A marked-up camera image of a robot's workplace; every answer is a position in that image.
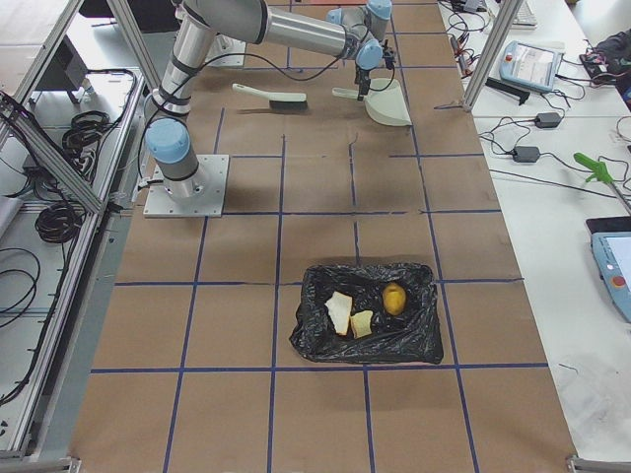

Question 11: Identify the near black power adapter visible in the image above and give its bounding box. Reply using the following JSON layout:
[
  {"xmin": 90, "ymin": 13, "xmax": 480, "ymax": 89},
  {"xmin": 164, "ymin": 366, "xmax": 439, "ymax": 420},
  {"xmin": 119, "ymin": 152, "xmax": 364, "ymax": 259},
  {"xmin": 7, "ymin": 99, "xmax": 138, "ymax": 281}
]
[{"xmin": 512, "ymin": 146, "xmax": 540, "ymax": 164}]

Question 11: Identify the yellow potato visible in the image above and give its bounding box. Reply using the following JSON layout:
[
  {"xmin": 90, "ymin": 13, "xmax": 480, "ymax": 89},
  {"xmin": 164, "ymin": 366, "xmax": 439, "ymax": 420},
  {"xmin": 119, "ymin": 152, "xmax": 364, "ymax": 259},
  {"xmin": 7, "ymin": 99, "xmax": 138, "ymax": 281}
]
[{"xmin": 382, "ymin": 283, "xmax": 407, "ymax": 316}]

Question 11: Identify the aluminium frame post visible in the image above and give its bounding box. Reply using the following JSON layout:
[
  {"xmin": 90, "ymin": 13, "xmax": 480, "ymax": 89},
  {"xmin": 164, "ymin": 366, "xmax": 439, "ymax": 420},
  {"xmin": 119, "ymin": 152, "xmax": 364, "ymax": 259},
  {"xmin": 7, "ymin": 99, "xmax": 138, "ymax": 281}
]
[{"xmin": 461, "ymin": 0, "xmax": 523, "ymax": 112}]

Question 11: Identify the black bag lined bin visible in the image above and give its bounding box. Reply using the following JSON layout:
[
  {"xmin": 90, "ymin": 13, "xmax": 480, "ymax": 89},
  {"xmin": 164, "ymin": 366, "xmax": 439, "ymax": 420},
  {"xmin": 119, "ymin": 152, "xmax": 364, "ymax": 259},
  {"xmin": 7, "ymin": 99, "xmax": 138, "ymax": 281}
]
[{"xmin": 290, "ymin": 263, "xmax": 444, "ymax": 365}]

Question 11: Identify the large bread slice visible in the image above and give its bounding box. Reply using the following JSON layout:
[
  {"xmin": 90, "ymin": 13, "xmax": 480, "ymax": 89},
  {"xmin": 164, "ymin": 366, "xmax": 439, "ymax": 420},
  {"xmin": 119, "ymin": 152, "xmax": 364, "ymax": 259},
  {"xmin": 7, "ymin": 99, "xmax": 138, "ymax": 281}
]
[{"xmin": 325, "ymin": 292, "xmax": 353, "ymax": 336}]

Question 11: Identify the far teach pendant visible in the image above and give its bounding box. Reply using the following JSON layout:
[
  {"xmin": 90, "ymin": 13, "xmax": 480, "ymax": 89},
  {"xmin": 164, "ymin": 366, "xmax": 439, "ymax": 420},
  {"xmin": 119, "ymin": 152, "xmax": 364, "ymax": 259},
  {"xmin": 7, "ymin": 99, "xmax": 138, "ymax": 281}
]
[{"xmin": 499, "ymin": 40, "xmax": 562, "ymax": 93}]

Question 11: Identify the pale green dustpan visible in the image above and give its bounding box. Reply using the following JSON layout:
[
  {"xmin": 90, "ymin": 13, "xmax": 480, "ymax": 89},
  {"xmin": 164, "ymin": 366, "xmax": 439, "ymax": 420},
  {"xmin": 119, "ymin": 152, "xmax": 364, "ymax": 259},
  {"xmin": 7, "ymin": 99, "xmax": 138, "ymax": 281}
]
[{"xmin": 331, "ymin": 78, "xmax": 412, "ymax": 126}]

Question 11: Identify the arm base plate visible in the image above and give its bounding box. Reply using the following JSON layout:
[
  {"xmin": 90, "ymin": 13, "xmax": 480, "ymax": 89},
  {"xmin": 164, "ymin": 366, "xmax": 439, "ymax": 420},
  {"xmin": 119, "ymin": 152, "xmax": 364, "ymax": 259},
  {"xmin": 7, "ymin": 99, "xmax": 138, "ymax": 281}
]
[
  {"xmin": 205, "ymin": 34, "xmax": 246, "ymax": 68},
  {"xmin": 143, "ymin": 154, "xmax": 230, "ymax": 218}
]

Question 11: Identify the small bread slice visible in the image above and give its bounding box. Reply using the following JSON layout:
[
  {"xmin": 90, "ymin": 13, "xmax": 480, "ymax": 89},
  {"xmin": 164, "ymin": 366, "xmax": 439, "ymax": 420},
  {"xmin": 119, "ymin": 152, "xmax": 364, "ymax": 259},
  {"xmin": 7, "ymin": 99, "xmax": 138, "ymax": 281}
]
[{"xmin": 350, "ymin": 310, "xmax": 374, "ymax": 339}]

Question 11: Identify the teach pendant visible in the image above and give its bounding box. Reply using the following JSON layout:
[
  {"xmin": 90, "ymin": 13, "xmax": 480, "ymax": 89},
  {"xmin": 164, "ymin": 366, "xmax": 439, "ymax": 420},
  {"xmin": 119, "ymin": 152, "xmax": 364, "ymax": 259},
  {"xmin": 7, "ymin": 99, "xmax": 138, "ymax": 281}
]
[
  {"xmin": 586, "ymin": 217, "xmax": 630, "ymax": 322},
  {"xmin": 499, "ymin": 40, "xmax": 562, "ymax": 93}
]

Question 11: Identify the black power adapter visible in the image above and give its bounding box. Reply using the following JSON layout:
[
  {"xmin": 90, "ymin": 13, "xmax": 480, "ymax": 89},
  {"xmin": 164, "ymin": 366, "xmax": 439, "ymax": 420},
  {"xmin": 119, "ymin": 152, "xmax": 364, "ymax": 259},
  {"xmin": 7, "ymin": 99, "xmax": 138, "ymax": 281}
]
[
  {"xmin": 533, "ymin": 112, "xmax": 563, "ymax": 129},
  {"xmin": 512, "ymin": 146, "xmax": 540, "ymax": 164}
]

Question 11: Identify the pale green hand brush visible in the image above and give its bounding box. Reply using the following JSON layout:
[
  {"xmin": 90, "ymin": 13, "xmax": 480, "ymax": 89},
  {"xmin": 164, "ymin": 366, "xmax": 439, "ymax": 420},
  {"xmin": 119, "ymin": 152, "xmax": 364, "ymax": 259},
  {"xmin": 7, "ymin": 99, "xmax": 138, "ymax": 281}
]
[{"xmin": 232, "ymin": 83, "xmax": 309, "ymax": 113}]

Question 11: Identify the near teach pendant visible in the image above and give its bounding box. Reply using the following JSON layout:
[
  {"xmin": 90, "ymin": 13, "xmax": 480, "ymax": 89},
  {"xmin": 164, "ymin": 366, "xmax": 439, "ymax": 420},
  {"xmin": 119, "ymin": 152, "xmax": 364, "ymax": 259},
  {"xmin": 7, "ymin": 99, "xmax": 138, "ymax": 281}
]
[{"xmin": 586, "ymin": 217, "xmax": 630, "ymax": 322}]

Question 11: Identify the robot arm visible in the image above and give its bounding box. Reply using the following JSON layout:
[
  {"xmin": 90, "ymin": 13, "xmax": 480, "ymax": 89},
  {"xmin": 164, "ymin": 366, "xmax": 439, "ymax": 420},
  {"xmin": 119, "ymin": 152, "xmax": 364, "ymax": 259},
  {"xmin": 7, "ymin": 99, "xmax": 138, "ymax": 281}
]
[{"xmin": 144, "ymin": 1, "xmax": 392, "ymax": 201}]

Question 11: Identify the far black power adapter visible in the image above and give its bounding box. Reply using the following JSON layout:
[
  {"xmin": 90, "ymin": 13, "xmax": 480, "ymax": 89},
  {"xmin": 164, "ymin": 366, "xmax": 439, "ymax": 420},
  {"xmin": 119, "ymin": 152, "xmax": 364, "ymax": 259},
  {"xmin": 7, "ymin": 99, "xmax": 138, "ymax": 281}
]
[{"xmin": 533, "ymin": 112, "xmax": 563, "ymax": 129}]

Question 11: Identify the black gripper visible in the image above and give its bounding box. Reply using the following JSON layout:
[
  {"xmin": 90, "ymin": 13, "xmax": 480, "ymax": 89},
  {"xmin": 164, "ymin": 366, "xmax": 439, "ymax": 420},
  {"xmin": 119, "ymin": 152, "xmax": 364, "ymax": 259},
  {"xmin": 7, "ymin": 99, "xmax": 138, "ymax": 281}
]
[{"xmin": 355, "ymin": 67, "xmax": 371, "ymax": 101}]

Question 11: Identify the green handled grabber tool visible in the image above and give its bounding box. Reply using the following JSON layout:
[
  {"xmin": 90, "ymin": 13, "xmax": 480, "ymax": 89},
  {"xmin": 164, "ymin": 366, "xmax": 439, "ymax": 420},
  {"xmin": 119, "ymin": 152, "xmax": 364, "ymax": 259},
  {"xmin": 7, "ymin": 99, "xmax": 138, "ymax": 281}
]
[{"xmin": 573, "ymin": 153, "xmax": 630, "ymax": 213}]

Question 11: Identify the black bar tool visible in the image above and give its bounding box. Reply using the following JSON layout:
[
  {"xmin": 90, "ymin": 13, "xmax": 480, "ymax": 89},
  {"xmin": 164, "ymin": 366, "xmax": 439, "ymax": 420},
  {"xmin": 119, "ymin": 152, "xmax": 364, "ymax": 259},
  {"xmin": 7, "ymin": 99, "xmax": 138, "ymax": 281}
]
[{"xmin": 485, "ymin": 77, "xmax": 530, "ymax": 105}]

